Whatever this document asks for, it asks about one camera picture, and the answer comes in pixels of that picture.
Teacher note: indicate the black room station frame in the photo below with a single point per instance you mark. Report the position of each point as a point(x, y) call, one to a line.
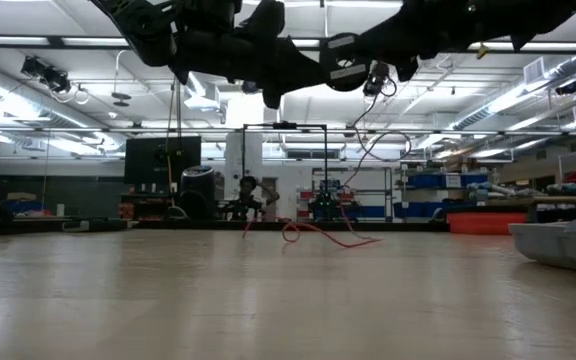
point(284, 125)

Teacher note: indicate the red plastic bin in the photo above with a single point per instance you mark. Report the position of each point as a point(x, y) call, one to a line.
point(483, 223)

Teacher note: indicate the silver ceiling duct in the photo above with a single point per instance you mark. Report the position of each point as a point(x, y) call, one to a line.
point(568, 67)
point(197, 87)

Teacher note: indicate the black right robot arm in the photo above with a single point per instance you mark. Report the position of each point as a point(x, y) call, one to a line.
point(518, 20)

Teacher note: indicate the black overhead frame bar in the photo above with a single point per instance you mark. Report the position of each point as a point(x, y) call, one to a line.
point(55, 42)

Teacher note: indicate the grey tool kit case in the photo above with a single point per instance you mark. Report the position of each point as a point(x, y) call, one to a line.
point(568, 245)

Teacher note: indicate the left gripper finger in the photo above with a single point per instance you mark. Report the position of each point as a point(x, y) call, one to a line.
point(305, 70)

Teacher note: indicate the wooden room table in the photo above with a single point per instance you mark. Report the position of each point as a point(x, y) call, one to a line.
point(543, 200)

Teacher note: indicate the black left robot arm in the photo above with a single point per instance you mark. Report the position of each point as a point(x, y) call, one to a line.
point(143, 30)

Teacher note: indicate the black rig camera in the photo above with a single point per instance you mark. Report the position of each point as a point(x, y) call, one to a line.
point(43, 72)
point(249, 87)
point(375, 85)

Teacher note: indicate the black monitor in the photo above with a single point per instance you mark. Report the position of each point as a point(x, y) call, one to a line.
point(143, 160)

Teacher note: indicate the white pillar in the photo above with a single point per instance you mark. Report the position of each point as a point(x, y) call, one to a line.
point(233, 150)

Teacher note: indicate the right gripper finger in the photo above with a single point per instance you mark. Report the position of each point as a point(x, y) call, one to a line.
point(393, 50)
point(390, 29)

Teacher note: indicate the black ceiling fixture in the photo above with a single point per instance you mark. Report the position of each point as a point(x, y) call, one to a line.
point(566, 88)

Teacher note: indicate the yellow hanging tag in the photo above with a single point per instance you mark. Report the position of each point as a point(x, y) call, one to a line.
point(482, 50)

